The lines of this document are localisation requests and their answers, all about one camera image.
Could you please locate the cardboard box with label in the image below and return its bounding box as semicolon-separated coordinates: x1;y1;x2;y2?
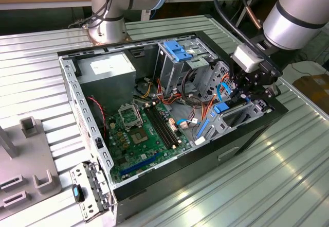
293;74;329;112

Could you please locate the black open PC case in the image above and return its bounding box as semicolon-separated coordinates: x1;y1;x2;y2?
57;30;289;225

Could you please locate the grey metal drive cage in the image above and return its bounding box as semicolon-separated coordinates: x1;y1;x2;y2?
154;38;219;96

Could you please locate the red black fan wire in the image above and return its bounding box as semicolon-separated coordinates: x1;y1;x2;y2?
87;97;107;132

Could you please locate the blue plastic drive latch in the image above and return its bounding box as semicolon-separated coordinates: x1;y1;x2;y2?
163;40;193;63

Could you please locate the grey metal disk bay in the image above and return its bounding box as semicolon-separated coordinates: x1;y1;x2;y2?
191;61;273;147

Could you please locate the grey power supply unit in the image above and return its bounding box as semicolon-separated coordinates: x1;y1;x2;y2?
76;53;137;114

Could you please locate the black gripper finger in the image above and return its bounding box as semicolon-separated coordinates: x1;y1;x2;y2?
229;59;259;96
241;85;281;104

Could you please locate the black cable loop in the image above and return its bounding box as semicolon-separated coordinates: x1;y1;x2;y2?
181;68;204;107

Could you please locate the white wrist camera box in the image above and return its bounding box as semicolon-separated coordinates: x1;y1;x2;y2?
230;45;265;74

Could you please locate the orange power wire bundle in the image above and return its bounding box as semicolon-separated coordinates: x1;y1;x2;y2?
201;72;231;121

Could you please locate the metal expansion slot bracket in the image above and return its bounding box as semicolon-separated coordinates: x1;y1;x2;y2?
69;161;114;221

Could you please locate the green motherboard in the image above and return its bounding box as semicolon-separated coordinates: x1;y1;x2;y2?
106;100;192;184

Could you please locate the metal socket cover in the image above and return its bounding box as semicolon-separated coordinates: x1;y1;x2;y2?
117;104;143;130

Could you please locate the blue data wire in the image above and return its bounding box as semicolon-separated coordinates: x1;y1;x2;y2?
217;81;241;104

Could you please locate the blue expansion slot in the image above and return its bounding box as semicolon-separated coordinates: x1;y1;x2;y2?
119;152;161;178

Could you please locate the CPU socket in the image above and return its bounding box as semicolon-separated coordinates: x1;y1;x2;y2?
128;128;152;145

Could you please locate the red yellow wire bundle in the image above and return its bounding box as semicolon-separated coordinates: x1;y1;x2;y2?
135;79;182;107

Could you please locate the white plug with thin wires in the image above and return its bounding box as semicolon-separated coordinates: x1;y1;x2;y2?
177;117;198;129

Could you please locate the hard disk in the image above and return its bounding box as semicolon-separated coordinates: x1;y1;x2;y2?
195;100;251;140

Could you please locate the grey parts rack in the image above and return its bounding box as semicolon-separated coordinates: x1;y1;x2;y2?
0;117;62;209

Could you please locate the black RAM slot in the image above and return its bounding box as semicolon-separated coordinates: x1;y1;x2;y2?
144;108;172;149
147;107;175;148
150;106;177;147
153;105;179;145

